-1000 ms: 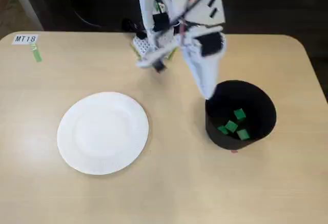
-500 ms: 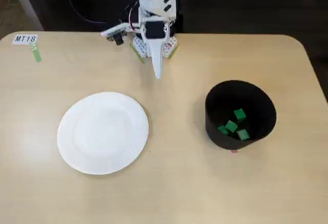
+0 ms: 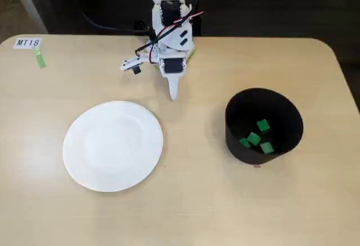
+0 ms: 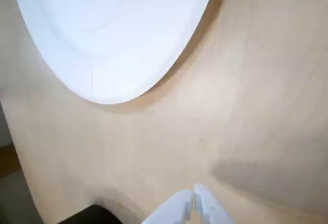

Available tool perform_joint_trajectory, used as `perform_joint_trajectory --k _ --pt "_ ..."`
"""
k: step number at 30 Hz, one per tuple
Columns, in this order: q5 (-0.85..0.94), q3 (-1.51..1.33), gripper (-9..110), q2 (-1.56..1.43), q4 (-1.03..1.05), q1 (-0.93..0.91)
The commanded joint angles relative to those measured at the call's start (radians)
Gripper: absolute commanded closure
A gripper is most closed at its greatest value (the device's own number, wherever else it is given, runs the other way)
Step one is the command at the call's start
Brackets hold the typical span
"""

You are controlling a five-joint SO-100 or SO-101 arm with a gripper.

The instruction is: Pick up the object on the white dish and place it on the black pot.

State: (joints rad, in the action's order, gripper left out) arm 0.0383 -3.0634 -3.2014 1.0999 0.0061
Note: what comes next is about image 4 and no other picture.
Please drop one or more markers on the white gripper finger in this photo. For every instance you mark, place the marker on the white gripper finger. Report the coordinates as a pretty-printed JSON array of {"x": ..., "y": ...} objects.
[
  {"x": 174, "y": 208},
  {"x": 212, "y": 211}
]

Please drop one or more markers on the white round dish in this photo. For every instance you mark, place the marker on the white round dish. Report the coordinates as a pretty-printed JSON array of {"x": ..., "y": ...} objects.
[{"x": 110, "y": 34}]

